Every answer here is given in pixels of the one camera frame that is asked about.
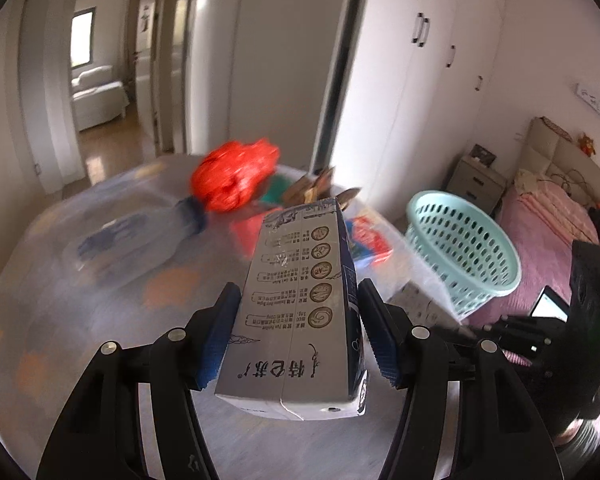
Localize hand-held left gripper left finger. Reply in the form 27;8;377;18
36;282;242;480

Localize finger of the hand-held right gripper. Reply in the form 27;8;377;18
452;314;570;362

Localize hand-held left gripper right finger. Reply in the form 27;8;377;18
358;279;565;480

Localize grey and blue milk carton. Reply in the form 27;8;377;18
214;197;369;422

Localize open laptop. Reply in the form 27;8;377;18
529;285;572;323

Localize white printed box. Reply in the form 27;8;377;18
387;280;462;332

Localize bed with pink blanket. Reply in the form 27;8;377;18
467;170;600;361

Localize red and blue snack packet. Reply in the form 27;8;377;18
346;215;394;267

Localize teal plastic basket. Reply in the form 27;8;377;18
405;190;523;322

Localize clear plastic bottle blue cap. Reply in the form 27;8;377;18
62;195;209;287

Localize grey nightstand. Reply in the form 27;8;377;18
446;154;507;214

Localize green packet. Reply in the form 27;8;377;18
259;175;306;207

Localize beige padded headboard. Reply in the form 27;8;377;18
522;116;600;213

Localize brown torn cardboard pieces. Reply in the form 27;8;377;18
284;166;364;212

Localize red plastic bag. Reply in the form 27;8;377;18
190;139;282;214

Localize white wardrobe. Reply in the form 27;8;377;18
330;0;507;213

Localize white sofa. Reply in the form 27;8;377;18
71;65;131;132

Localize white sliding door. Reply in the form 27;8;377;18
229;0;372;173

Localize window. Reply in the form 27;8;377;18
71;6;97;69

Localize black cable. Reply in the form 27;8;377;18
544;169;590;198

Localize dark photo frame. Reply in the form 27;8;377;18
469;143;498;167

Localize long white wall picture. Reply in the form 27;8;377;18
575;82;600;136

